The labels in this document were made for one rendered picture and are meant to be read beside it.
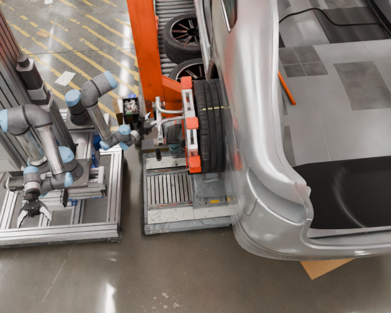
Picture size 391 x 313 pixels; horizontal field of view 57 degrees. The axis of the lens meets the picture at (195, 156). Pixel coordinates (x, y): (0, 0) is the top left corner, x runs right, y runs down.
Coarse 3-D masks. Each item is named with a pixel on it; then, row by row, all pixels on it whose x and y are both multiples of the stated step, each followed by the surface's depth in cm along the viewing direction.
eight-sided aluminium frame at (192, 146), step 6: (186, 90) 243; (186, 96) 243; (186, 102) 237; (192, 102) 237; (186, 108) 234; (192, 108) 234; (186, 114) 231; (192, 114) 231; (186, 138) 283; (192, 138) 283; (186, 144) 280; (192, 144) 234; (186, 150) 280; (192, 150) 236
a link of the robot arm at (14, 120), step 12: (12, 108) 189; (24, 108) 188; (0, 120) 186; (12, 120) 187; (24, 120) 188; (12, 132) 192; (24, 132) 195; (24, 144) 203; (36, 144) 209; (36, 156) 214; (48, 168) 223
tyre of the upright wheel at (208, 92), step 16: (208, 80) 248; (192, 96) 274; (208, 96) 231; (208, 112) 228; (208, 128) 228; (224, 128) 228; (208, 144) 230; (224, 144) 231; (208, 160) 237; (224, 160) 238
